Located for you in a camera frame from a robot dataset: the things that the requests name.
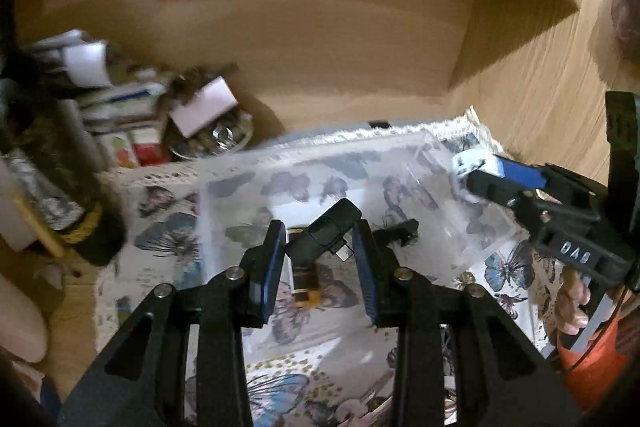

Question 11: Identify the small white blue object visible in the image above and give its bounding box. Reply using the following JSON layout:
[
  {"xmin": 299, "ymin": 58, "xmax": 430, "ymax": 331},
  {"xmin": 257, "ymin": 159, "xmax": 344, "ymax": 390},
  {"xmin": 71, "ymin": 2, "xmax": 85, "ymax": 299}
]
[{"xmin": 449, "ymin": 147, "xmax": 503, "ymax": 204}]

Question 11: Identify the black orange lighter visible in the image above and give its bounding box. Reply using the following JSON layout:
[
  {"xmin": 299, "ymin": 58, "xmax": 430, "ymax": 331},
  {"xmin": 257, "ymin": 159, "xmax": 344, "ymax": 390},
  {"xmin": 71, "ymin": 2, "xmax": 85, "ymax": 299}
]
[{"xmin": 290, "ymin": 254, "xmax": 321, "ymax": 309}]

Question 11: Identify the person's hand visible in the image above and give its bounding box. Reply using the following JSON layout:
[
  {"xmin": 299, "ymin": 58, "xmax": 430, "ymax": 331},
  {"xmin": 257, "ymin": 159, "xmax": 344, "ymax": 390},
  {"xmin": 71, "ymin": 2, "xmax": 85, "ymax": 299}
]
[{"xmin": 554, "ymin": 267, "xmax": 591, "ymax": 335}]

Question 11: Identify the clear plastic storage box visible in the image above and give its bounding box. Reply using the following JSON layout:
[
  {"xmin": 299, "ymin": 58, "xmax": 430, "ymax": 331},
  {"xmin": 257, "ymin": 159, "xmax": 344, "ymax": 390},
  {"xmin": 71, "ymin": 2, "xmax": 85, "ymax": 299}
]
[{"xmin": 198, "ymin": 129, "xmax": 518, "ymax": 284}]

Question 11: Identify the yellow tube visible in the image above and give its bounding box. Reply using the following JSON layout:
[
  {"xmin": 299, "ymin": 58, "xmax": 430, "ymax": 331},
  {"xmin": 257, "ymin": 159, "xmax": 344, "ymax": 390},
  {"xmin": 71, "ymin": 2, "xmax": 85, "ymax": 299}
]
[{"xmin": 9, "ymin": 190, "xmax": 67, "ymax": 259}]

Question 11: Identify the pink curtain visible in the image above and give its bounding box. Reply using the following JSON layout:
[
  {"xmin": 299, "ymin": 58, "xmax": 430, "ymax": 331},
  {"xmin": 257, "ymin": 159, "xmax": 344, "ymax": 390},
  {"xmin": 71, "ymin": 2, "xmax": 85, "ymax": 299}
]
[{"xmin": 611, "ymin": 0, "xmax": 640, "ymax": 65}]

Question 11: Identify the butterfly print lace cloth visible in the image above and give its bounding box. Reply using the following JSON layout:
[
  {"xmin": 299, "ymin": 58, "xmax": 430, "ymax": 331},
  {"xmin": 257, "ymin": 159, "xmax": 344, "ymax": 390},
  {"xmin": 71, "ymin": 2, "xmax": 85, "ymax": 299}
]
[{"xmin": 94, "ymin": 110, "xmax": 560, "ymax": 426}]

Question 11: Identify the dark wine bottle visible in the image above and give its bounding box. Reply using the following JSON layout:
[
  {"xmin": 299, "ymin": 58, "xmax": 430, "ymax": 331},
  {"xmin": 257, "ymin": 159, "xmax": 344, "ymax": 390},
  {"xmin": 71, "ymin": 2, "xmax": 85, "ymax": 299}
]
[{"xmin": 1, "ymin": 78, "xmax": 126, "ymax": 267}]

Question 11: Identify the stack of boxes and papers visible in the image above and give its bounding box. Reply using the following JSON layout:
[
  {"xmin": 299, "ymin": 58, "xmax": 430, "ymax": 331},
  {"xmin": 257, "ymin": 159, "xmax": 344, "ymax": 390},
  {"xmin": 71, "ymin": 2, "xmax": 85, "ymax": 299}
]
[{"xmin": 22, "ymin": 28, "xmax": 174, "ymax": 168}]

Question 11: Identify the white pink small box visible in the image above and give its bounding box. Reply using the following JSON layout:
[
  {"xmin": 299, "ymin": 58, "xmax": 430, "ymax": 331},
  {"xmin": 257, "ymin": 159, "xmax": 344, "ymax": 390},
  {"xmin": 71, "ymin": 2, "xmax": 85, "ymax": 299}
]
[{"xmin": 169, "ymin": 76, "xmax": 239, "ymax": 139}]

